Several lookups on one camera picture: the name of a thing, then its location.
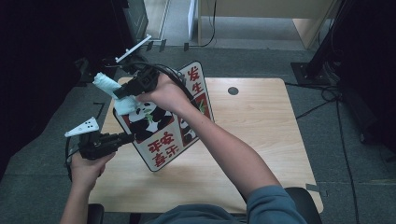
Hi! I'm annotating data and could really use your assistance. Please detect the light blue cloth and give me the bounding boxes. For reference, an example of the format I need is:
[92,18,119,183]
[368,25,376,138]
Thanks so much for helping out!
[92,72,142,117]

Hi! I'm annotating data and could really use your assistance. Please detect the grey tape strip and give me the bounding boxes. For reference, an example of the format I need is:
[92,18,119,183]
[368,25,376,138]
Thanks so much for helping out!
[305,183,329,198]

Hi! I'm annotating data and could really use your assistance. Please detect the person's blue shirt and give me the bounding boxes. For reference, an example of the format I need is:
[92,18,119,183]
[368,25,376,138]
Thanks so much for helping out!
[145,185,309,224]

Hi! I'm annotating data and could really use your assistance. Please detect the black hanging cable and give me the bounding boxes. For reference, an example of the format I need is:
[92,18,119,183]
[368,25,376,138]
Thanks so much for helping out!
[186,0,218,49]

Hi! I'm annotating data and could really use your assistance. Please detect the black metal stand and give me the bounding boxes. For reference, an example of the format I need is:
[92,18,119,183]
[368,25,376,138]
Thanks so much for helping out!
[290,0,351,87]

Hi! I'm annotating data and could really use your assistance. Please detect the black computer case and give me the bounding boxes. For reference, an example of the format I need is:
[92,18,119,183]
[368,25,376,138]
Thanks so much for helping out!
[121,0,149,58]

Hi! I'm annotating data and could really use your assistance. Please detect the person's left hand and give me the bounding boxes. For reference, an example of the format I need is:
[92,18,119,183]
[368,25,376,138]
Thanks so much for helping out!
[70,152,116,191]

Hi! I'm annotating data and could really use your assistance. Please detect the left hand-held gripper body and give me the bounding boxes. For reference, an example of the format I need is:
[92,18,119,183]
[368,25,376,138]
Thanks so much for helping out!
[64,117,120,161]

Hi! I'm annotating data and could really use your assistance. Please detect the person's right hand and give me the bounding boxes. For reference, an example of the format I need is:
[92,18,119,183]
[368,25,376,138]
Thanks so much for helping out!
[135,74,195,118]

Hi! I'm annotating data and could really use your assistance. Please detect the long black floor cable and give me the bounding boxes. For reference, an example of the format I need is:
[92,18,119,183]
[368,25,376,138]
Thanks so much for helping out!
[284,81,361,224]

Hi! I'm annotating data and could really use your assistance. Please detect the black stand base plate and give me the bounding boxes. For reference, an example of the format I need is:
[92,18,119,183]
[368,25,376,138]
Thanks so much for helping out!
[79,57,119,84]

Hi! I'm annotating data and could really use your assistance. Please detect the light wooden desk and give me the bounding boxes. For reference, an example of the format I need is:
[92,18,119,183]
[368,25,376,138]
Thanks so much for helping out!
[197,0,342,50]

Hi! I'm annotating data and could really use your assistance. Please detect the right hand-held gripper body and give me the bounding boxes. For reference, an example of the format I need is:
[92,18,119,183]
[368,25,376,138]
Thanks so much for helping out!
[115,34,161,93]

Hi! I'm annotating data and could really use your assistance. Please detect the black chair armrest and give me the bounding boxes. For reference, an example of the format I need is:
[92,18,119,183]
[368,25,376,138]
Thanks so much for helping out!
[87,203,106,224]
[284,186,323,224]

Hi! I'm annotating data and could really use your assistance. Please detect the left hand-held gripper black cable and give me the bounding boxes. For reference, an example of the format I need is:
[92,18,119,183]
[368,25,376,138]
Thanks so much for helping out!
[64,136,82,182]

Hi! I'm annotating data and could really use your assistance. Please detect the panda print sign board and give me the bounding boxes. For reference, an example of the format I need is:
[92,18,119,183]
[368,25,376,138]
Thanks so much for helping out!
[112,60,216,173]

